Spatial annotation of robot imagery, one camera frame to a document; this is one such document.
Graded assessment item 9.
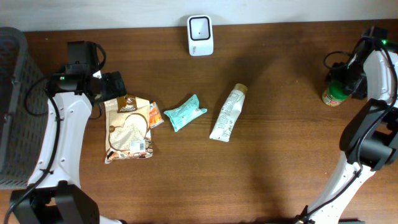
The white tube gold cap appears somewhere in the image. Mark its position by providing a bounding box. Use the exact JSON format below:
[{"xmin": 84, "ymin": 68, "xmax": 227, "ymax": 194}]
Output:
[{"xmin": 210, "ymin": 83, "xmax": 248, "ymax": 142}]

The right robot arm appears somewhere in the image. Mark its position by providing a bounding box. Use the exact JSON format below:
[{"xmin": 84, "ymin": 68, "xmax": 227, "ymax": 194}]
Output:
[{"xmin": 294, "ymin": 26, "xmax": 397, "ymax": 223}]

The teal wipes packet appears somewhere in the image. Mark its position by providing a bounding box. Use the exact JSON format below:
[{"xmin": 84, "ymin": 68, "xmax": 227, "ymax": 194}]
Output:
[{"xmin": 164, "ymin": 95, "xmax": 208, "ymax": 132}]

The orange tissue packet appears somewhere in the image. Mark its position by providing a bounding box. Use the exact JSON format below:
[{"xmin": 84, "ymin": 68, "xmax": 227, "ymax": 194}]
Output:
[{"xmin": 149, "ymin": 102, "xmax": 164, "ymax": 129}]

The left black cable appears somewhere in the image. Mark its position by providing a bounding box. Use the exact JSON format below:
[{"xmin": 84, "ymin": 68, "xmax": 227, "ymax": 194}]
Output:
[{"xmin": 2, "ymin": 43, "xmax": 107, "ymax": 224}]

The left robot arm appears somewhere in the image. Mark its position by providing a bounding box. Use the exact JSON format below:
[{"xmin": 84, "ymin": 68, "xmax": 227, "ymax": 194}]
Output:
[{"xmin": 1, "ymin": 41, "xmax": 126, "ymax": 223}]

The green lid jar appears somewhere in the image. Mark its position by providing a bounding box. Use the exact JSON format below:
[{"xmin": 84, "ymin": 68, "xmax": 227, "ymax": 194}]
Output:
[{"xmin": 322, "ymin": 81, "xmax": 348, "ymax": 106}]

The white barcode scanner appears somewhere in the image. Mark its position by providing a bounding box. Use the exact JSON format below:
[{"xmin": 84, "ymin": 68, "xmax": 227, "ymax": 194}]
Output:
[{"xmin": 187, "ymin": 15, "xmax": 214, "ymax": 57}]

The glutinous rice bag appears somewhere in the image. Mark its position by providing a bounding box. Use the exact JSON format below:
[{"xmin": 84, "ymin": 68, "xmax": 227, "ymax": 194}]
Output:
[{"xmin": 104, "ymin": 95, "xmax": 153, "ymax": 164}]

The grey plastic mesh basket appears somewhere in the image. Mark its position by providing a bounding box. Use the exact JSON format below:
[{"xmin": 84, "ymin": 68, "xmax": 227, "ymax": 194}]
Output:
[{"xmin": 1, "ymin": 27, "xmax": 47, "ymax": 190}]

